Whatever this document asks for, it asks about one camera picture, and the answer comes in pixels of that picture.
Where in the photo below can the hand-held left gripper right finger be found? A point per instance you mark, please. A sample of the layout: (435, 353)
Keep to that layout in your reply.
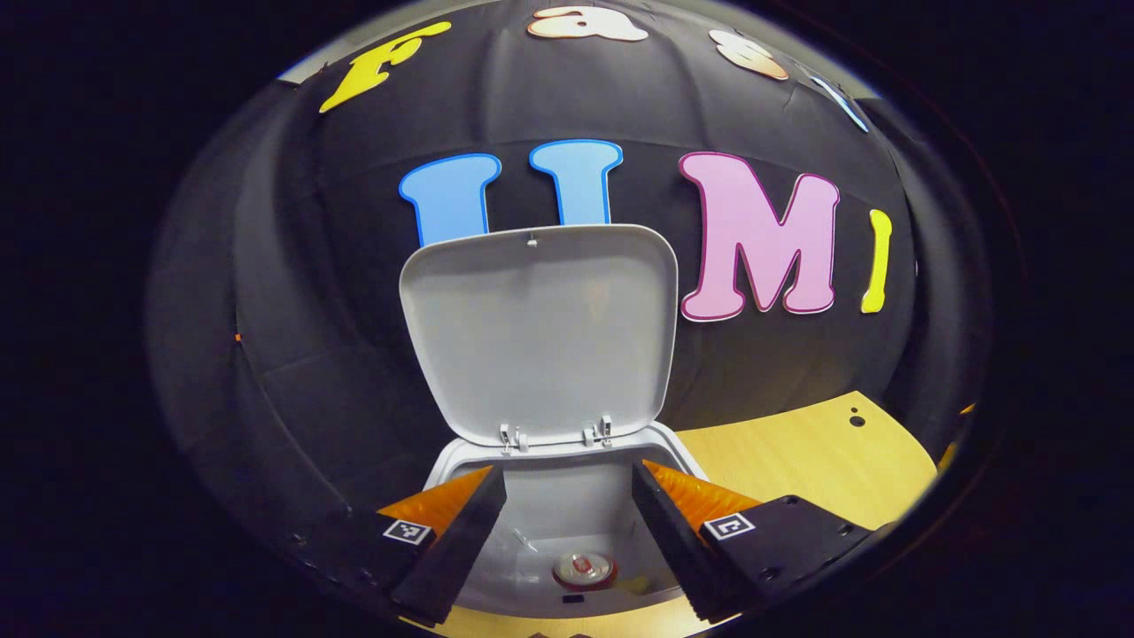
(669, 545)

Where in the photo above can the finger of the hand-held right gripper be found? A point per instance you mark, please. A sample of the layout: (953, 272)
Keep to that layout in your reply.
(946, 456)

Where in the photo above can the red pop can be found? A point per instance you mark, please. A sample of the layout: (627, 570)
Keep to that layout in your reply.
(585, 570)

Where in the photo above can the wooden desktop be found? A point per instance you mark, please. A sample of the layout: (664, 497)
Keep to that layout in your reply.
(797, 461)

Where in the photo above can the white desktop garbage bin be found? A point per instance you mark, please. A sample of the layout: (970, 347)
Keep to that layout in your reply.
(540, 337)

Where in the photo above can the black backdrop cloth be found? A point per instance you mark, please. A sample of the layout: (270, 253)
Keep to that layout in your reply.
(292, 266)

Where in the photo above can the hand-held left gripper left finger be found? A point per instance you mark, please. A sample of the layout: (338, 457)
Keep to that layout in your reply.
(461, 549)

